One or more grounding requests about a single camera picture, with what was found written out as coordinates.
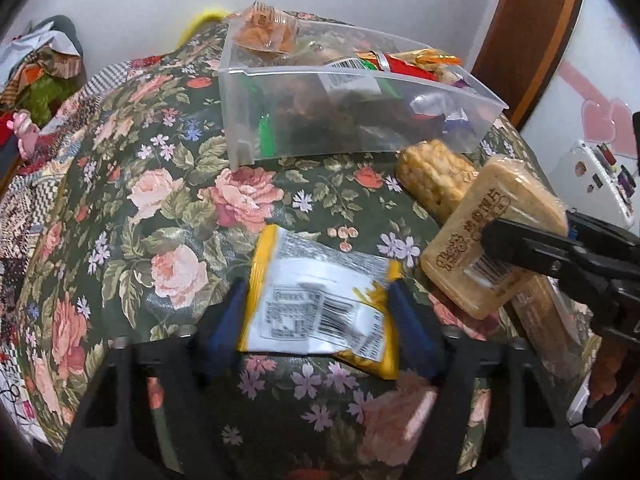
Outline green cloth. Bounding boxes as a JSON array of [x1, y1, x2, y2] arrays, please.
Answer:
[[24, 75, 82, 122]]

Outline blue white snack packet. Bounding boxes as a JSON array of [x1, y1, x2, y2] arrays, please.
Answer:
[[409, 91, 482, 134]]

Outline patterned orange cloth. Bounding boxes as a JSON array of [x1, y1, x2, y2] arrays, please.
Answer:
[[0, 52, 83, 107]]

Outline clear packet of orange snacks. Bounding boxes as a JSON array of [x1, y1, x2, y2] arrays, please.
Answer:
[[231, 1, 299, 57]]

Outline white mini fridge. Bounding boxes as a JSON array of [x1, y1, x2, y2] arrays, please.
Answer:
[[554, 139, 640, 242]]

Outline clear plastic storage box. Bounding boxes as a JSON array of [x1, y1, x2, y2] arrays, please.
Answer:
[[217, 12, 510, 168]]

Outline pink plush toy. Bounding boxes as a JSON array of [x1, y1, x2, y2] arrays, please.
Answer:
[[11, 110, 44, 159]]

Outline white door with pink hearts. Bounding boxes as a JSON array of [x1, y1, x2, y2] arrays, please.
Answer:
[[520, 0, 640, 241]]

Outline toasted bread slice packet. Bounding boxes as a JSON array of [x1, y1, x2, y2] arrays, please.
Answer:
[[419, 155, 571, 321]]

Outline tall biscuit packet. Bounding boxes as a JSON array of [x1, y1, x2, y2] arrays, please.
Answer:
[[507, 277, 568, 363]]

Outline yellow hoop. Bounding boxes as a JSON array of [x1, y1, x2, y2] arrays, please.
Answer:
[[177, 6, 231, 47]]

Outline wooden wardrobe frame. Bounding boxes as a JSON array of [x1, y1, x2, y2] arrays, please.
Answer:
[[470, 0, 589, 132]]

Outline yellow grainy cracker packet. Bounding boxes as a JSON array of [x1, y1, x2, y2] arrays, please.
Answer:
[[396, 139, 482, 223]]

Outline pale grey cloth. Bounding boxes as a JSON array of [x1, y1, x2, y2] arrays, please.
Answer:
[[0, 27, 57, 62]]

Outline dark green floral blanket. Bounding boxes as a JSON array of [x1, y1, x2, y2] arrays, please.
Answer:
[[15, 10, 601, 480]]

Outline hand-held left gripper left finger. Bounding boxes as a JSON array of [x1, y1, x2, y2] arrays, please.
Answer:
[[62, 277, 249, 480]]

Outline yellow white snack packet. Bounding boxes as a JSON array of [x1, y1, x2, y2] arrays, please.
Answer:
[[236, 224, 403, 381]]

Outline orange foil snack packet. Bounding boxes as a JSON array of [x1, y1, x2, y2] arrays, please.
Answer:
[[409, 48, 464, 69]]

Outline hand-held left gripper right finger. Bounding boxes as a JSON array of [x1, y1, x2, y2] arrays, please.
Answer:
[[386, 280, 586, 480]]

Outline red cartoon snack packet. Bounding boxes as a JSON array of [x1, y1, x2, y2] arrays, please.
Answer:
[[356, 49, 442, 82]]

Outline grey round cushion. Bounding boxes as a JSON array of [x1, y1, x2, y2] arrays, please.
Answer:
[[30, 15, 84, 57]]

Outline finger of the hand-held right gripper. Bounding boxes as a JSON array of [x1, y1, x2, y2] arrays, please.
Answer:
[[564, 211, 640, 282], [481, 216, 615, 307]]

